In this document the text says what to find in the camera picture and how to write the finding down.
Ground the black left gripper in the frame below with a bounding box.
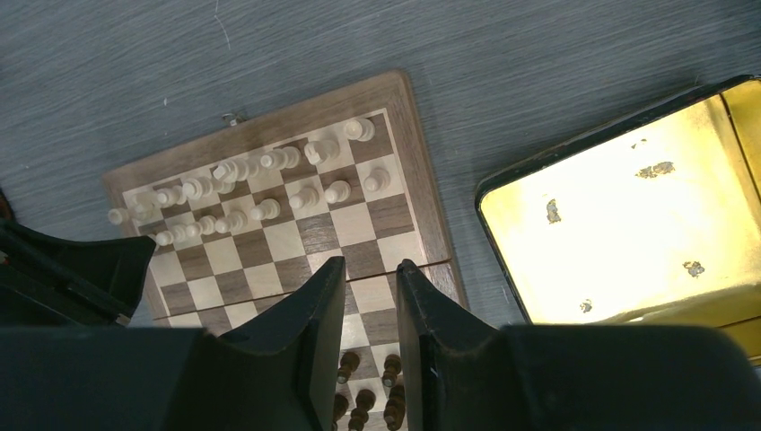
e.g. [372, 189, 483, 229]
[1, 219, 155, 326]

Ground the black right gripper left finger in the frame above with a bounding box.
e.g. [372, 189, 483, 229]
[1, 257, 346, 430]

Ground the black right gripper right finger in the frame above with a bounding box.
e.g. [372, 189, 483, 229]
[396, 259, 760, 430]

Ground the light wooden rook corner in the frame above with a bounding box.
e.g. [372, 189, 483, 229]
[107, 207, 133, 225]
[343, 118, 375, 142]

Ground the light wooden queen piece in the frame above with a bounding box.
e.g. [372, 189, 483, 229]
[182, 177, 235, 200]

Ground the light wooden king piece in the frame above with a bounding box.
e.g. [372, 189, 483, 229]
[212, 158, 261, 183]

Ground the gold metal tin tray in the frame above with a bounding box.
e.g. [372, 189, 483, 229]
[475, 75, 760, 365]

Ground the dark pawn far right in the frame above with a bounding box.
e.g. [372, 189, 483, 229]
[381, 354, 402, 388]

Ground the dark pawn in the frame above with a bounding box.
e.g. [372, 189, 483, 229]
[381, 354, 402, 388]
[337, 351, 361, 384]

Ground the dark rook right corner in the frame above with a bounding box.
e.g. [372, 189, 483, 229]
[383, 385, 406, 431]

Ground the dark knight right side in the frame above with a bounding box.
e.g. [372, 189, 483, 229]
[348, 389, 376, 431]

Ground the wooden chessboard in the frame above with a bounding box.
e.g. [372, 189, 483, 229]
[102, 70, 466, 430]

